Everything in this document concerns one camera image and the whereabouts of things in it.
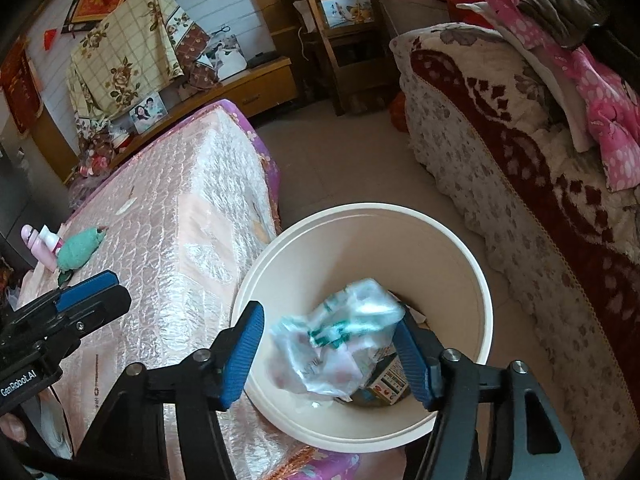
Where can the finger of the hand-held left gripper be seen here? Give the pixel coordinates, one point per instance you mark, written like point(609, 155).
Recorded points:
point(107, 305)
point(90, 285)

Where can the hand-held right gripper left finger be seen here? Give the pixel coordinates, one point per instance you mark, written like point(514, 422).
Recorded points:
point(245, 355)

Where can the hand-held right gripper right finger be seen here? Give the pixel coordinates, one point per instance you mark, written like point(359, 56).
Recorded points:
point(412, 360)

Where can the clear plastic bag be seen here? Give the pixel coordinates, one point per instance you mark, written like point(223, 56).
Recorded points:
point(330, 340)

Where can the white plastic bucket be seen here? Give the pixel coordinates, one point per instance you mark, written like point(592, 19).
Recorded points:
point(360, 240)

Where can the person's left hand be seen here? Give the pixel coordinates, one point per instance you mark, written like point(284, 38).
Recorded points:
point(12, 425)

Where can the green knitted cloth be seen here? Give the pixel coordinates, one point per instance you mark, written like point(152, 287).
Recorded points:
point(77, 252)

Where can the white bottle with pink label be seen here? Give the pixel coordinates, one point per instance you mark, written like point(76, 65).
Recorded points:
point(50, 237)

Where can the red artificial flowers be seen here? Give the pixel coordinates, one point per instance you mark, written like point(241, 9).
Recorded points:
point(95, 165)

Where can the grey refrigerator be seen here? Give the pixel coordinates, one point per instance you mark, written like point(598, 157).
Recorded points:
point(10, 185)

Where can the framed couple photo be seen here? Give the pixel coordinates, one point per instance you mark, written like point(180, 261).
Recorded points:
point(147, 112)

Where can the floral covered sofa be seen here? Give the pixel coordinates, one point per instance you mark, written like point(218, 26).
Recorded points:
point(500, 160)

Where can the yellow floral checked cloth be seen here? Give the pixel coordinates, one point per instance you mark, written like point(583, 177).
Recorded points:
point(125, 45)

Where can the red cloth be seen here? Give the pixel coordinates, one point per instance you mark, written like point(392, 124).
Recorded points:
point(398, 112)

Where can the wooden low cabinet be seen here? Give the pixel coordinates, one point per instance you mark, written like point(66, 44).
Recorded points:
point(260, 85)

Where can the large wedding photo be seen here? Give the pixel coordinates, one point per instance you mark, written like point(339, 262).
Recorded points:
point(227, 57)

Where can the black remote control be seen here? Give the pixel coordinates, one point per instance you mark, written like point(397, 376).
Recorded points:
point(262, 58)

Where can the dark wooden chair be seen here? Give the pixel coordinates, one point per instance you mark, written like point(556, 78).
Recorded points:
point(350, 60)

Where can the pink dotted clothing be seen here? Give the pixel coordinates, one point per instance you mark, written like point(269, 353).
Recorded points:
point(605, 110)

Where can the printed box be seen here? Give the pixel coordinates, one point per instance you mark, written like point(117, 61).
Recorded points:
point(347, 10)

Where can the dark grey cloth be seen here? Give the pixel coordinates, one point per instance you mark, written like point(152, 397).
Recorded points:
point(560, 10)

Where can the dark red wall scroll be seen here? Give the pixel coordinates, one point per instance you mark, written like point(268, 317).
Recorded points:
point(22, 85)

